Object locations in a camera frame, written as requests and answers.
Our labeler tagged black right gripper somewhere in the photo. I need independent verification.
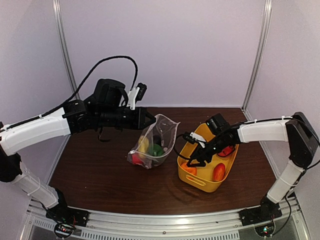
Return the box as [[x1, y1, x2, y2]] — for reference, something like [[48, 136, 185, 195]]
[[186, 133, 227, 167]]

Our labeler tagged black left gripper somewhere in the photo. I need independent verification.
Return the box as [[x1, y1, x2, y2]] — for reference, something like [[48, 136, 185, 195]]
[[97, 106, 156, 130]]

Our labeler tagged yellow plastic basket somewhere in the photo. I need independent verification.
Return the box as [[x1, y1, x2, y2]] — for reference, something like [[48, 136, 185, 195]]
[[177, 123, 239, 193]]

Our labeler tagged purple toy eggplant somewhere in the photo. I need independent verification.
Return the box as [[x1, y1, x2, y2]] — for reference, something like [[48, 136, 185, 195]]
[[152, 135, 162, 146]]

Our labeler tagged clear zip top bag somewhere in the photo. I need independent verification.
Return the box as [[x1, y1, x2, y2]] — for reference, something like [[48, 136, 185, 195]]
[[127, 113, 180, 170]]

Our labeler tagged green toy lime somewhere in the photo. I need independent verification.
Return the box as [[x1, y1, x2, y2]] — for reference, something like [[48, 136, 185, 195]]
[[147, 144, 165, 157]]

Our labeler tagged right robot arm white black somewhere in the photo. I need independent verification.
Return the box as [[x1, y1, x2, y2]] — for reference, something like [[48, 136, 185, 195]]
[[185, 112, 320, 221]]

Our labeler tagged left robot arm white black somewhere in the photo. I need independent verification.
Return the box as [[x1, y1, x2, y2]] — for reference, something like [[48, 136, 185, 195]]
[[0, 79, 156, 222]]

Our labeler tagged orange toy fruit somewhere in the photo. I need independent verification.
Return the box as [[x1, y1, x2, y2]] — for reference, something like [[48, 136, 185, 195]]
[[180, 162, 197, 176]]

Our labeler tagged orange red toy mango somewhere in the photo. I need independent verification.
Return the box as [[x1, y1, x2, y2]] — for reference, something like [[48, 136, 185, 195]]
[[212, 163, 226, 182]]

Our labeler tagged red toy strawberry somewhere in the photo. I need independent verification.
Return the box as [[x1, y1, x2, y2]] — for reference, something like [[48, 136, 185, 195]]
[[216, 146, 235, 158]]

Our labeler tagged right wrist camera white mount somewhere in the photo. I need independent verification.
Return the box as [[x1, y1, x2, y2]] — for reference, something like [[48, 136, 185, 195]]
[[182, 131, 207, 148]]

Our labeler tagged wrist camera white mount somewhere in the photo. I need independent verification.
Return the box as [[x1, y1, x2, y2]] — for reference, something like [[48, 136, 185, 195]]
[[182, 131, 207, 148], [126, 82, 147, 110]]

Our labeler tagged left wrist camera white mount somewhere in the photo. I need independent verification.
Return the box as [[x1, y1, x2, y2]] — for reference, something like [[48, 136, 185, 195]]
[[126, 82, 147, 110]]

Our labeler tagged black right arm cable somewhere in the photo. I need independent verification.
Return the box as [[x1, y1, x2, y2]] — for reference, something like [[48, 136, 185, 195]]
[[172, 133, 201, 161]]

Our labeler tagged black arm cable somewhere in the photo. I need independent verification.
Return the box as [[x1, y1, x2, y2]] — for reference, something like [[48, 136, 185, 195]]
[[172, 133, 201, 161], [4, 56, 140, 128]]

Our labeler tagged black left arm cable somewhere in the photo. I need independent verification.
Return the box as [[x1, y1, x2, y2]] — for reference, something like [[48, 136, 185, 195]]
[[4, 56, 140, 128]]

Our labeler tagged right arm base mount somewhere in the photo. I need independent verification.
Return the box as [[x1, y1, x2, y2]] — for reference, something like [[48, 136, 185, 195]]
[[238, 206, 283, 238]]

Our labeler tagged front aluminium rail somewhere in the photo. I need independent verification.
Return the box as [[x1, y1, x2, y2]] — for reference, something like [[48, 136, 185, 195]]
[[24, 194, 308, 240]]

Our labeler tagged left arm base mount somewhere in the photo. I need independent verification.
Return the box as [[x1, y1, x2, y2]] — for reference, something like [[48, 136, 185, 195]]
[[42, 205, 90, 239]]

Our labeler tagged left aluminium frame post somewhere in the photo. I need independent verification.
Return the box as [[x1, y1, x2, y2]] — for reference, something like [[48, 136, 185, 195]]
[[52, 0, 77, 93]]

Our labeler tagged aluminium frame post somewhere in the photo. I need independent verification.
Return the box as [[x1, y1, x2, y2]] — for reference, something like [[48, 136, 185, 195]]
[[52, 0, 77, 93], [241, 0, 273, 113]]

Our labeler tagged right aluminium frame post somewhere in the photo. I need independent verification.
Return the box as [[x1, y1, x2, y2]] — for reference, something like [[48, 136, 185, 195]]
[[241, 0, 273, 113]]

